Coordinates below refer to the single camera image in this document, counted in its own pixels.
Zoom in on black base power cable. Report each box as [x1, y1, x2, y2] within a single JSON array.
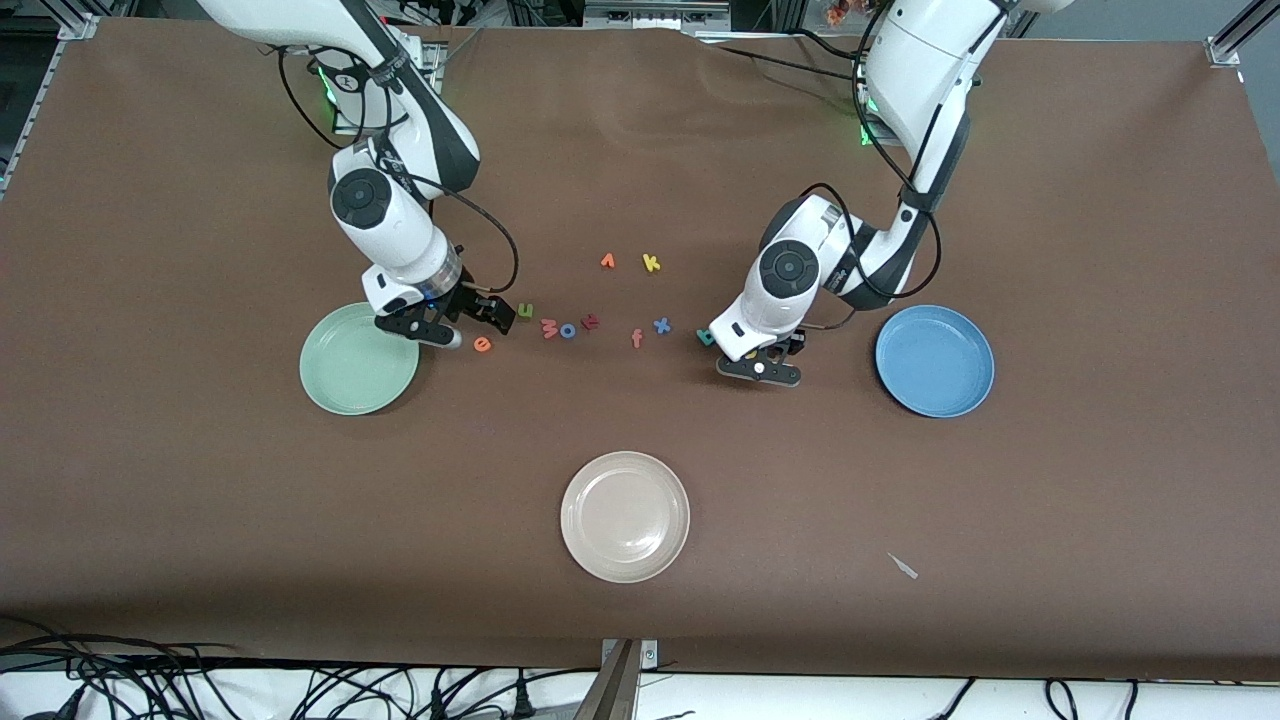
[[700, 28, 881, 91]]

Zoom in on brown table cover sheet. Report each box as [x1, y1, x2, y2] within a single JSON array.
[[0, 18, 1280, 683]]

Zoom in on blue plate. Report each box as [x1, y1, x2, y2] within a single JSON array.
[[875, 304, 996, 419]]

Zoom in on light green plate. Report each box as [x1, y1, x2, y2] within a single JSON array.
[[299, 301, 421, 417]]

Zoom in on black cable tangle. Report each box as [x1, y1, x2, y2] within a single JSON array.
[[0, 615, 246, 720]]

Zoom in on beige plate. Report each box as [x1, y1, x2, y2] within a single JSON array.
[[560, 451, 691, 584]]

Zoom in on grey metal beam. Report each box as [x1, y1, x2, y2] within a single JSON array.
[[575, 640, 641, 720]]

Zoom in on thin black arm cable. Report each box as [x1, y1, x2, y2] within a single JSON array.
[[277, 45, 393, 153]]

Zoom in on aluminium frame profile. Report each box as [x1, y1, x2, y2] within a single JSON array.
[[1205, 0, 1280, 69]]

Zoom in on black cable bundle with plugs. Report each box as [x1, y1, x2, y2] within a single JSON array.
[[285, 662, 601, 720]]

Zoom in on grey power strip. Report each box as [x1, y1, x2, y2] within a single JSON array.
[[583, 0, 731, 31]]

